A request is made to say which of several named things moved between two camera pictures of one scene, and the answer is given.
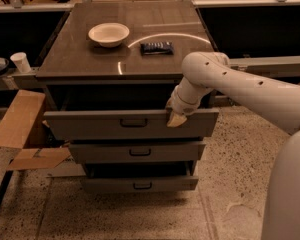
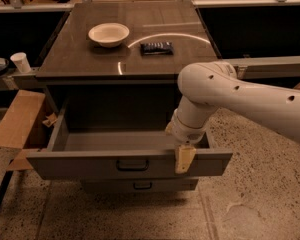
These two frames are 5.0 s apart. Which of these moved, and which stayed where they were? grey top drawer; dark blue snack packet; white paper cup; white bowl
Moved: grey top drawer
Stayed: white bowl; dark blue snack packet; white paper cup
